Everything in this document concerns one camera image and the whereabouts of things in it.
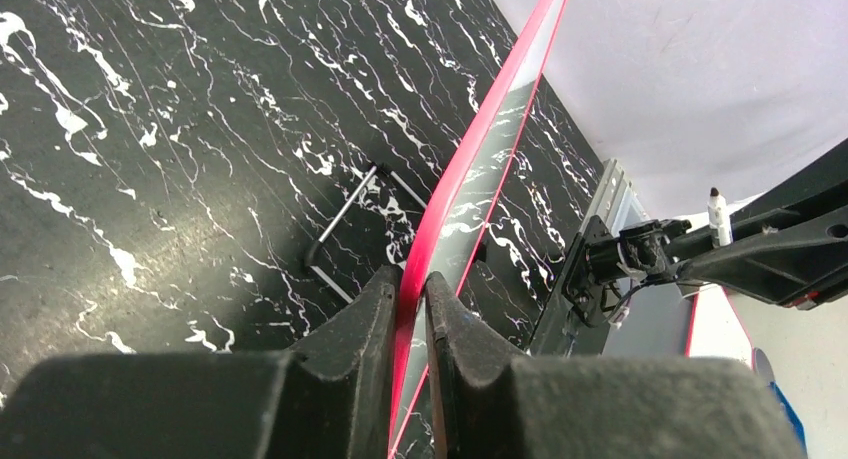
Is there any metal whiteboard stand leg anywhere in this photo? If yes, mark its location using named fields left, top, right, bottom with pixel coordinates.
left=304, top=163, right=429, bottom=305

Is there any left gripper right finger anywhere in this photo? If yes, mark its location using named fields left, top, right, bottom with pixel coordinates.
left=425, top=273, right=803, bottom=458

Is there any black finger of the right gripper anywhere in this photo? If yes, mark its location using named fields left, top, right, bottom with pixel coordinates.
left=665, top=142, right=847, bottom=307

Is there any aluminium frame rail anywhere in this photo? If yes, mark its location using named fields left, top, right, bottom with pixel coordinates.
left=526, top=159, right=645, bottom=356

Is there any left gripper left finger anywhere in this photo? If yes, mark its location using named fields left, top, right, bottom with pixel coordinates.
left=1, top=266, right=402, bottom=458

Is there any white marker pen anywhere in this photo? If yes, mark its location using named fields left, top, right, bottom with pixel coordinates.
left=707, top=187, right=733, bottom=249

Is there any pink framed whiteboard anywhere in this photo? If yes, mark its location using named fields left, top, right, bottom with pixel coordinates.
left=387, top=0, right=810, bottom=459

